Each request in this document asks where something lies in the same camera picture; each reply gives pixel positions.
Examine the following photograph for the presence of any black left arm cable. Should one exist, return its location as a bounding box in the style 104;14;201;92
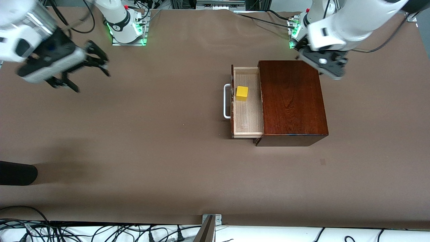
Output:
352;13;410;53

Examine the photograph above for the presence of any black looping cable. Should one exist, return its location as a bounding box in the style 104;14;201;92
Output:
0;205;51;224

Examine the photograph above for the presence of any grey metal post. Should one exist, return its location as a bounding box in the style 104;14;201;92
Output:
192;215;216;242

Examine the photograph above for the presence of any aluminium frame with sockets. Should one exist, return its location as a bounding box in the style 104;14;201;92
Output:
170;0;271;11

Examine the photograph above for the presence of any small metal bracket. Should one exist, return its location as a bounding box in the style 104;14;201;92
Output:
202;214;222;225

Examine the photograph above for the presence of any yellow cube block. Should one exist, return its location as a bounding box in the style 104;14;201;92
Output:
235;86;249;102

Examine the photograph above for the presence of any black cable to arm base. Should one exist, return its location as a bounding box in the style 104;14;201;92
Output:
233;10;298;31

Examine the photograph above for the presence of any wooden drawer with white handle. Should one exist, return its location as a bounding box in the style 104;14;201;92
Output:
223;65;264;139

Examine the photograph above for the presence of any dark wooden cabinet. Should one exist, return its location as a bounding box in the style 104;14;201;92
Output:
255;60;329;147

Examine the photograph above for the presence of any black ribbed cylinder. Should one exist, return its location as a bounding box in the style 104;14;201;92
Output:
0;161;38;186

